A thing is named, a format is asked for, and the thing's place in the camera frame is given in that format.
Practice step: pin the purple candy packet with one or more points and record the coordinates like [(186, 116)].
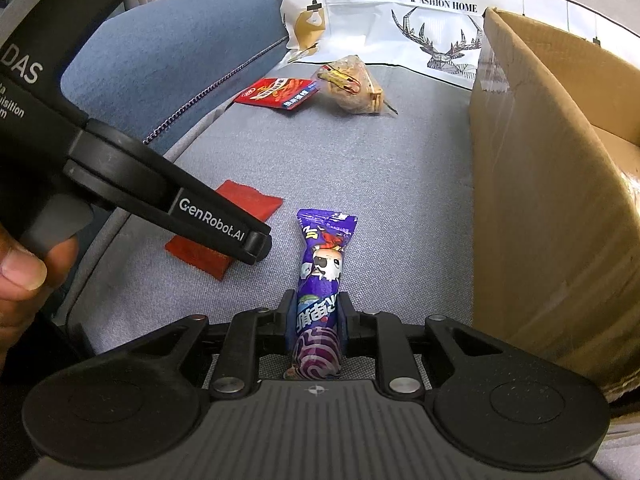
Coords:
[(320, 265)]

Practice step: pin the brown cardboard box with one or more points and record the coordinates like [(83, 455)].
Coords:
[(530, 185)]

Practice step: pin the clear-wrapped brown pastry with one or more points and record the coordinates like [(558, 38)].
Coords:
[(350, 85)]

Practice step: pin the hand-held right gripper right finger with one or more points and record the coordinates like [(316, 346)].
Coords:
[(344, 327)]

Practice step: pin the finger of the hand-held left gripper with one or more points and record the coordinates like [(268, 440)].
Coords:
[(220, 217)]

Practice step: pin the blue fabric cushion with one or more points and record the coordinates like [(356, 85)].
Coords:
[(165, 60)]

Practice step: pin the plain red snack packet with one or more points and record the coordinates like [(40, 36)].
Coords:
[(252, 202)]

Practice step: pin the grey deer print sheet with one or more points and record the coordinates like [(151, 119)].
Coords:
[(360, 35)]

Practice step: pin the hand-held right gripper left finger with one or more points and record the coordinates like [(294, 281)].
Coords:
[(290, 322)]

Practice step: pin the person's left hand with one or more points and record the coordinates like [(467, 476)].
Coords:
[(22, 272)]

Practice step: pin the red printed snack packet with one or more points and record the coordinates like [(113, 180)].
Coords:
[(277, 95)]

